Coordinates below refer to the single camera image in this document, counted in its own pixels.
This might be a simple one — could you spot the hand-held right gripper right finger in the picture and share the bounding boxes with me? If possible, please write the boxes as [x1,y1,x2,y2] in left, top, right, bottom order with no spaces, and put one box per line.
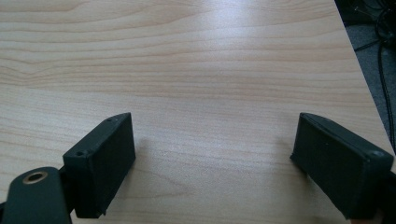
[290,112,395,220]

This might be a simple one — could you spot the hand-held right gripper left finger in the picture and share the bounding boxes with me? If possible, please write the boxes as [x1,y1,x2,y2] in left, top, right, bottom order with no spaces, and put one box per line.
[63,112,136,219]

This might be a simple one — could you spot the black cable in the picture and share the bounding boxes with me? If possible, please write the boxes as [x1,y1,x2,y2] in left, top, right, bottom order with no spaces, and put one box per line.
[354,0,396,147]

